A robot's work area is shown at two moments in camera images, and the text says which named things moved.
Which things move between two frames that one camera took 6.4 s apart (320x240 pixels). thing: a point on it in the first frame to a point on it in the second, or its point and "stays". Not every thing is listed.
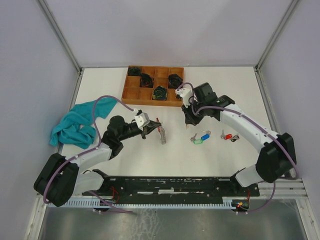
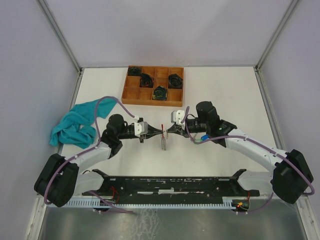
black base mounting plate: [140, 188] stays
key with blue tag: [206, 136] stays
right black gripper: [189, 118] to [177, 130]
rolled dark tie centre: [146, 81] stays
